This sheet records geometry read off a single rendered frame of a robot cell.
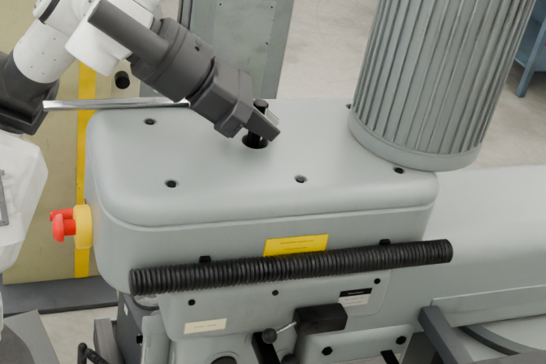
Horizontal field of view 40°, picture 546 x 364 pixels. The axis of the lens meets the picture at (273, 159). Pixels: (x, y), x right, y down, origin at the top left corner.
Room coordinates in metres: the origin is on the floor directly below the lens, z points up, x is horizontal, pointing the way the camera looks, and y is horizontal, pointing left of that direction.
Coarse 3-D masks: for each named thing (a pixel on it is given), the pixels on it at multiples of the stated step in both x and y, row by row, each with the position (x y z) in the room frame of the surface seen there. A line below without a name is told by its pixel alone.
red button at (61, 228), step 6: (54, 216) 0.79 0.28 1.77; (60, 216) 0.78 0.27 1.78; (54, 222) 0.77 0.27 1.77; (60, 222) 0.77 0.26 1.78; (66, 222) 0.78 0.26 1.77; (72, 222) 0.79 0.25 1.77; (54, 228) 0.77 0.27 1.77; (60, 228) 0.77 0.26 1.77; (66, 228) 0.78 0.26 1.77; (72, 228) 0.78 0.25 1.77; (54, 234) 0.77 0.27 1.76; (60, 234) 0.76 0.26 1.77; (66, 234) 0.77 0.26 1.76; (72, 234) 0.78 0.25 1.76; (60, 240) 0.76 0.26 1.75
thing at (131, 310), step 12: (120, 300) 1.32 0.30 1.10; (132, 300) 1.29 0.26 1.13; (144, 300) 1.29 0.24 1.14; (156, 300) 1.30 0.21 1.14; (120, 312) 1.31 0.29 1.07; (132, 312) 1.26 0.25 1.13; (144, 312) 1.26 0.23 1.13; (156, 312) 1.26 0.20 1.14; (120, 324) 1.31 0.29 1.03; (132, 324) 1.24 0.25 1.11; (120, 336) 1.30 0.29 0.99; (132, 336) 1.24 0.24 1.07; (120, 348) 1.30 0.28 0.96; (132, 348) 1.23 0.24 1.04; (132, 360) 1.23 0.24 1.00
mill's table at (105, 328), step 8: (96, 320) 1.38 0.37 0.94; (104, 320) 1.39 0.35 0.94; (112, 320) 1.40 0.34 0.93; (96, 328) 1.36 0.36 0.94; (104, 328) 1.36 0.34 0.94; (112, 328) 1.37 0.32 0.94; (96, 336) 1.34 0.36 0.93; (104, 336) 1.33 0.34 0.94; (112, 336) 1.34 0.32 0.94; (96, 344) 1.34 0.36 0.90; (104, 344) 1.31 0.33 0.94; (112, 344) 1.31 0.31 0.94; (96, 352) 1.33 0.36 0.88; (104, 352) 1.29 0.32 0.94; (112, 352) 1.29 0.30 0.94; (120, 352) 1.32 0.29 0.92; (112, 360) 1.26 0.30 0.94; (120, 360) 1.29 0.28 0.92
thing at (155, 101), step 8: (48, 104) 0.87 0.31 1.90; (56, 104) 0.87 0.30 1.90; (64, 104) 0.88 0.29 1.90; (72, 104) 0.88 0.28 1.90; (80, 104) 0.88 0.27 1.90; (88, 104) 0.89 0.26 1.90; (96, 104) 0.89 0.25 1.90; (104, 104) 0.90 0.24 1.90; (112, 104) 0.90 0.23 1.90; (120, 104) 0.90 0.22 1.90; (128, 104) 0.91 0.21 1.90; (136, 104) 0.91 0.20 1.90; (144, 104) 0.92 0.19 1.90; (152, 104) 0.92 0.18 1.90; (160, 104) 0.93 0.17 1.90; (168, 104) 0.93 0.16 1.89; (176, 104) 0.94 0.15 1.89; (184, 104) 0.94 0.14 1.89
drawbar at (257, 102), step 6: (258, 102) 0.89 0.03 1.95; (264, 102) 0.89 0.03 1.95; (258, 108) 0.88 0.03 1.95; (264, 108) 0.88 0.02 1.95; (264, 114) 0.88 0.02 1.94; (252, 132) 0.88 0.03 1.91; (252, 138) 0.88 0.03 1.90; (258, 138) 0.88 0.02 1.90; (246, 144) 0.88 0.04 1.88; (252, 144) 0.88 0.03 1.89; (258, 144) 0.88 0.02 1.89
